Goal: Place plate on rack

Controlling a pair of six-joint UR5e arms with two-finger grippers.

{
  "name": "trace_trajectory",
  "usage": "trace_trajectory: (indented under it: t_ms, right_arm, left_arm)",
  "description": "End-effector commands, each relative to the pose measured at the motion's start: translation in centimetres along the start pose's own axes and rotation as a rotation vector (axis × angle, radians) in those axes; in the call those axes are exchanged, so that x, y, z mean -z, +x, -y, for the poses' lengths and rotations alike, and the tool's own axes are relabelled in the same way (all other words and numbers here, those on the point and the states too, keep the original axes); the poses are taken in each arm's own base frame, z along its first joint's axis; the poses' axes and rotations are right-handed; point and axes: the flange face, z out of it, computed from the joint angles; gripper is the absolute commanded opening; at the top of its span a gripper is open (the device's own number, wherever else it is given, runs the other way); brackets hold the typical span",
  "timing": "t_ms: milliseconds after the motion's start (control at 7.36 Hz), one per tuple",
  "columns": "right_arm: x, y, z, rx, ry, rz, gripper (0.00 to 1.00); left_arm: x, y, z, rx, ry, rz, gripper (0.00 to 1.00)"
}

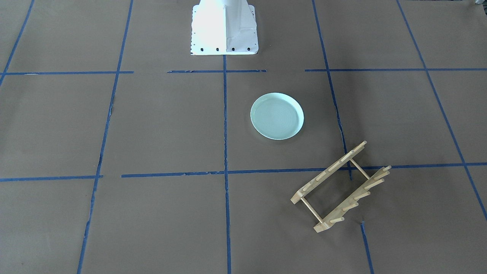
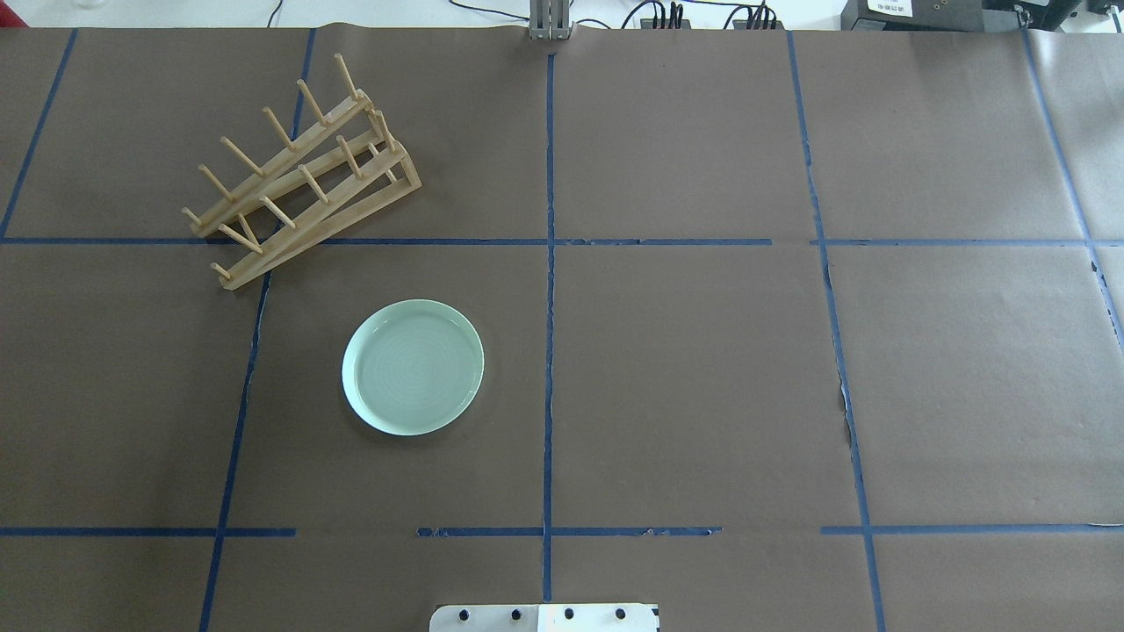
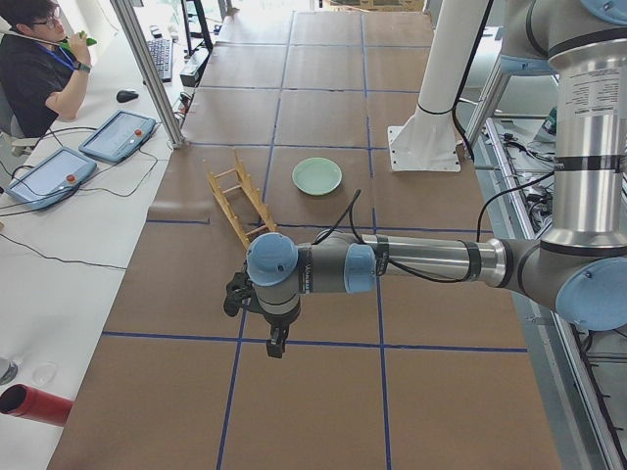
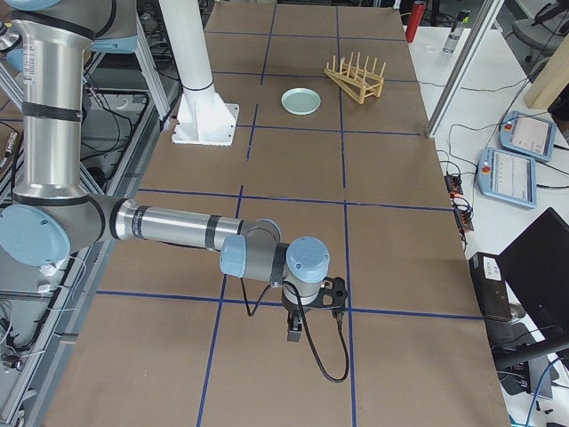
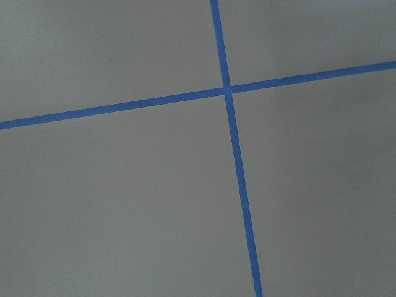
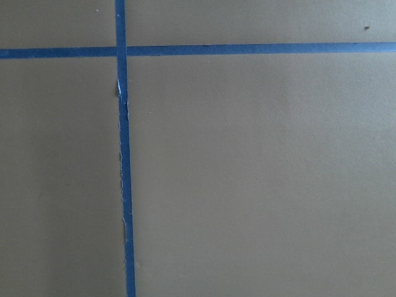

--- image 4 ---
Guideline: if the teach pendant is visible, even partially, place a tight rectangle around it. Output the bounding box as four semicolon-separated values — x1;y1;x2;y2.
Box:
499;110;557;162
477;148;537;208

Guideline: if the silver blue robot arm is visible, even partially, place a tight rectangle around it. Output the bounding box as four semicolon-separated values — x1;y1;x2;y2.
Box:
1;1;330;341

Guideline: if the aluminium side frame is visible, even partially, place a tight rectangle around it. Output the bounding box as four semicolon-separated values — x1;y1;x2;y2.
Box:
1;28;177;426

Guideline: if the black computer box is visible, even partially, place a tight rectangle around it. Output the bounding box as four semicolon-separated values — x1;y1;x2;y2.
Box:
469;252;511;322

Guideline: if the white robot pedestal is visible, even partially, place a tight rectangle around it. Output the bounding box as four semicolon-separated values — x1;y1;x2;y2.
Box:
159;0;239;147

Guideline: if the far teach pendant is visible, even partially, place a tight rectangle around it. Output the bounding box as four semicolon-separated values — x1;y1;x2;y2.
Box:
499;110;557;162

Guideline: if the red bottle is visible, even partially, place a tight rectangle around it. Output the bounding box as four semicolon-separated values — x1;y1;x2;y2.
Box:
405;1;426;44

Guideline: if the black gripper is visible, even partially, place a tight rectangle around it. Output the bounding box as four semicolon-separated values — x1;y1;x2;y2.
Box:
282;284;325;342

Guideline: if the wooden dish rack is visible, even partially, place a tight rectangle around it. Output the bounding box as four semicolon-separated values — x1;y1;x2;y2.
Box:
324;52;387;105

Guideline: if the wooden beam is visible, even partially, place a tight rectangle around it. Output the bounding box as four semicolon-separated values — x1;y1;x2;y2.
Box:
524;36;569;109

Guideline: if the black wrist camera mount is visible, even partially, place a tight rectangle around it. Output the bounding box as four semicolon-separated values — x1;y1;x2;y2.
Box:
317;277;348;310

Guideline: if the near teach pendant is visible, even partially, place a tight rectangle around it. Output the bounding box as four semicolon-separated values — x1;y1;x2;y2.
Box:
477;148;537;208

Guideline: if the aluminium frame post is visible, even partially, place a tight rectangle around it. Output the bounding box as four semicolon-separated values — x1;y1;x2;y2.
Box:
426;0;504;138

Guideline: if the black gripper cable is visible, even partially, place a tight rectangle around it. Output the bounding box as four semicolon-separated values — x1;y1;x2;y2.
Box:
238;275;350;383

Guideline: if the light green plate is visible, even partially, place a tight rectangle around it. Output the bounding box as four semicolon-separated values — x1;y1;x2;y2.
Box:
281;87;321;116

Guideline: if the grey office chair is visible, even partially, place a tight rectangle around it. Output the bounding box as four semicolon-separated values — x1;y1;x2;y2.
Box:
511;1;568;62

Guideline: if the black monitor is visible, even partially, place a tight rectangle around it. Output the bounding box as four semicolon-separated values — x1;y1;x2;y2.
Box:
494;207;568;369

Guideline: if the clear water bottle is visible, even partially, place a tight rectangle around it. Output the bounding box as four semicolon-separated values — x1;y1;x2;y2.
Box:
442;9;471;54

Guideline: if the orange black power strip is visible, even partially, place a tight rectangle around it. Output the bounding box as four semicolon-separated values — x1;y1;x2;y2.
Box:
444;173;474;233

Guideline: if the blue cable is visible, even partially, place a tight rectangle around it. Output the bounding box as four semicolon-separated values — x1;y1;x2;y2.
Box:
526;350;569;427

